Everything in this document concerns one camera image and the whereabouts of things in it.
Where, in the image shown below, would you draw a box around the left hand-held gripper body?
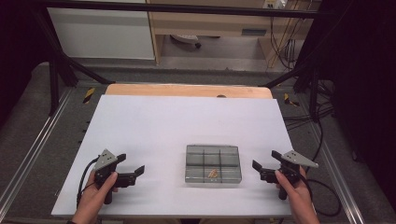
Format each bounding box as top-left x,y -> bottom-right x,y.
92,148 -> 138,205

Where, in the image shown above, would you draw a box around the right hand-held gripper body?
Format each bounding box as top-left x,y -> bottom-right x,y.
260,149 -> 319,201

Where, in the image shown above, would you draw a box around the smoky transparent plastic compartment box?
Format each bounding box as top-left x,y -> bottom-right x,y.
185,144 -> 243,185

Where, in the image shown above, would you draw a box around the person's right hand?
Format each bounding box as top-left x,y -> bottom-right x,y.
274,169 -> 313,216

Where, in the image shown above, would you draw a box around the person's left hand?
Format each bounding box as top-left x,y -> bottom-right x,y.
73,171 -> 120,219

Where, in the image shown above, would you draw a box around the black metal stand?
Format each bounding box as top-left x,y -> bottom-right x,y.
31,6 -> 117,117
258,60 -> 332,123

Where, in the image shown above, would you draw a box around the light wooden table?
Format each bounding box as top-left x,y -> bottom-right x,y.
105,83 -> 274,100

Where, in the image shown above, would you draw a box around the black curtain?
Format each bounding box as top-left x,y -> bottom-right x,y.
0,0 -> 50,125
307,0 -> 396,203

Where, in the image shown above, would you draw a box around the white cabinet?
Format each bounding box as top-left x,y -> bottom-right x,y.
46,7 -> 156,61

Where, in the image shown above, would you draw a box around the white chair base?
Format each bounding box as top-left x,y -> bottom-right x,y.
170,34 -> 203,49

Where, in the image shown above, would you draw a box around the light wooden desk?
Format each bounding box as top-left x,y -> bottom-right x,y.
146,0 -> 322,68

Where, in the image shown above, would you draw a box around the white power strip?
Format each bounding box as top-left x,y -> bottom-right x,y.
262,0 -> 287,10

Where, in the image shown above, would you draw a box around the black metal crossbar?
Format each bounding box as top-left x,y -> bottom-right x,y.
43,0 -> 325,20

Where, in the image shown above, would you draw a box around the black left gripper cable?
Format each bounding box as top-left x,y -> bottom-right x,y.
76,157 -> 101,209

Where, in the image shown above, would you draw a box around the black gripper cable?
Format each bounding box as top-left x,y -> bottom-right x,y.
292,119 -> 343,218
76,157 -> 101,209

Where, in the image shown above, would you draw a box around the black floor cables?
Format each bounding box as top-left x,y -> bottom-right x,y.
281,80 -> 336,131

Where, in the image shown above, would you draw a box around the aluminium floor rail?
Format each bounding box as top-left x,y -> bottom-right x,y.
0,88 -> 75,213
306,120 -> 366,224

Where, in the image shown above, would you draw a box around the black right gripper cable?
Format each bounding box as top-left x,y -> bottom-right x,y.
292,119 -> 343,218

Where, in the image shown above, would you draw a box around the hanging cable bundle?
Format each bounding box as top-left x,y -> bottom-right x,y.
268,6 -> 302,71

